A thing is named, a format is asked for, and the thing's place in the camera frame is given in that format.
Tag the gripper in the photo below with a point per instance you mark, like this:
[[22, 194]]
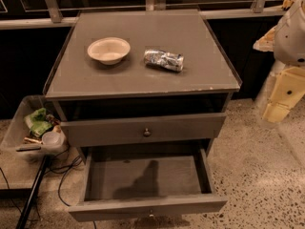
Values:
[[292, 38]]

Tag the grey drawer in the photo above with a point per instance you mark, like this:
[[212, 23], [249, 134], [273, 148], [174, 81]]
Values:
[[139, 185], [87, 133]]

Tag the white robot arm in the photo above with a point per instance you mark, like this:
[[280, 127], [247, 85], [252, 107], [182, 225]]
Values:
[[287, 41]]

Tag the grey wooden drawer cabinet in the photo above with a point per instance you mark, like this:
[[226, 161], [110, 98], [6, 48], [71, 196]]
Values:
[[82, 88]]

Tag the yellow object on ledge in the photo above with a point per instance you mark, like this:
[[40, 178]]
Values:
[[287, 4]]

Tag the white paper bowl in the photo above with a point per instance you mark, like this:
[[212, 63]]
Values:
[[109, 50]]

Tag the clear plastic cup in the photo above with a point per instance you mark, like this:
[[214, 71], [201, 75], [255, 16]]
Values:
[[51, 138]]

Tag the green snack bag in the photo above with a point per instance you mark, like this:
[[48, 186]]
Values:
[[37, 122]]

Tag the clear plastic bin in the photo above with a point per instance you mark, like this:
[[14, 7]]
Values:
[[13, 139]]

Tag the black metal pole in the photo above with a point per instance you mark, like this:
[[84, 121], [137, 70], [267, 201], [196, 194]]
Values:
[[33, 193]]

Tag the brass can in bin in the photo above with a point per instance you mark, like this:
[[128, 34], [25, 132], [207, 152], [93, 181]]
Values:
[[28, 140]]

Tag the metal railing frame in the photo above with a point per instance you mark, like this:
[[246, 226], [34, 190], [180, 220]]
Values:
[[35, 14]]

